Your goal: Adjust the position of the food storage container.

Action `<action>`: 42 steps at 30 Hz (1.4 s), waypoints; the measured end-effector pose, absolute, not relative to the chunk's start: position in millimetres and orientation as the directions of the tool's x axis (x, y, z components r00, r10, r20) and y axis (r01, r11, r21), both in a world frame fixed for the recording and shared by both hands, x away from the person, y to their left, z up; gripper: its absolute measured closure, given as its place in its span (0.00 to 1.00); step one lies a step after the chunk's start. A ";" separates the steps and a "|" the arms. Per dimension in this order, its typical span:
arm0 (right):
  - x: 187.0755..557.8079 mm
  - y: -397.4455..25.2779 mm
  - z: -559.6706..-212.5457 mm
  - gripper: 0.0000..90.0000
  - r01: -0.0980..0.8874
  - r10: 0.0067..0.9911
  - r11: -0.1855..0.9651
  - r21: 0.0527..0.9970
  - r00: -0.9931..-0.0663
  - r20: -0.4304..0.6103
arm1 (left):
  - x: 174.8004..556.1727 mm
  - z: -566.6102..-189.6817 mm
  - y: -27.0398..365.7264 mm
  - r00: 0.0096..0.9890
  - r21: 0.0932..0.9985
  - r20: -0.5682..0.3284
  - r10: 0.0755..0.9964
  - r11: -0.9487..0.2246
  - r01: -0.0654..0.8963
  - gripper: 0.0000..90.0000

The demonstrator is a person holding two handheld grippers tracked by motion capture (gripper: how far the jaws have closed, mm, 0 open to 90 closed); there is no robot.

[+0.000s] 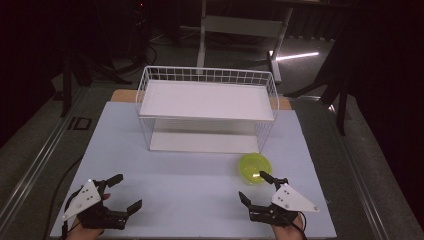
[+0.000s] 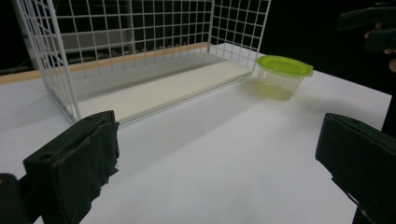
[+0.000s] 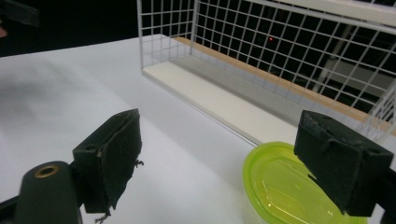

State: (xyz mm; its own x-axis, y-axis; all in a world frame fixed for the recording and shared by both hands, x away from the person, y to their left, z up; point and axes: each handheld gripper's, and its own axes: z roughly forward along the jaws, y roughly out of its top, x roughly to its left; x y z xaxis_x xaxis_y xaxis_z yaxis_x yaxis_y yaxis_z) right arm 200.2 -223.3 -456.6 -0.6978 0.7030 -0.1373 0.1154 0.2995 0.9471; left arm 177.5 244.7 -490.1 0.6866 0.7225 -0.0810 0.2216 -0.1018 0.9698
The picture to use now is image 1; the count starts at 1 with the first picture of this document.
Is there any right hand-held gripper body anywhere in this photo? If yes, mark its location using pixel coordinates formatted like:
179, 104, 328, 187
248, 177, 320, 228

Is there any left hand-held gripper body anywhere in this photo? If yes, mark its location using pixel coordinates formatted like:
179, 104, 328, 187
61, 178, 130, 231

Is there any yellow-green plastic bowl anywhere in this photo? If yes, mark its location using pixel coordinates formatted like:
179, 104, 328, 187
237, 152, 273, 186

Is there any person's right hand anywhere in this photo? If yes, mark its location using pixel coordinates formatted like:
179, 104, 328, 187
271, 215, 306, 240

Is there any person's left hand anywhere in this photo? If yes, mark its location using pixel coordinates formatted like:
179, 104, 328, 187
65, 192, 112, 240

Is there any pale blue table sheet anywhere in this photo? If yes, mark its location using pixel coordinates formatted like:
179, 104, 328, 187
49, 100, 338, 239

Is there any black tripod stand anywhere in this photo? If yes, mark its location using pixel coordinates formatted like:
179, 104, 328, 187
286, 19, 354, 136

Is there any black metal stand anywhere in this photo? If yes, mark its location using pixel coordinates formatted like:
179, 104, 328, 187
60, 54, 91, 118

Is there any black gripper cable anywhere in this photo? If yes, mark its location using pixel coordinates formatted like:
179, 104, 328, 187
281, 209, 308, 240
60, 188, 83, 240

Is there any black floor cable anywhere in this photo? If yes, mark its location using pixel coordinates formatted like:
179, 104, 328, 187
42, 155, 84, 240

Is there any aluminium rail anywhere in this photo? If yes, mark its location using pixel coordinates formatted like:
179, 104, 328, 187
0, 86, 91, 228
328, 103, 391, 240

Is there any white wire shelf rack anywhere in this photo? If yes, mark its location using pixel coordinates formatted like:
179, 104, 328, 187
135, 65, 280, 155

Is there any bundle of black cables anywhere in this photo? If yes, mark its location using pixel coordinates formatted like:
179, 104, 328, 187
83, 39, 159, 84

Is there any white metal stand frame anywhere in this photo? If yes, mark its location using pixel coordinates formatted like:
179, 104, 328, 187
196, 0, 294, 84

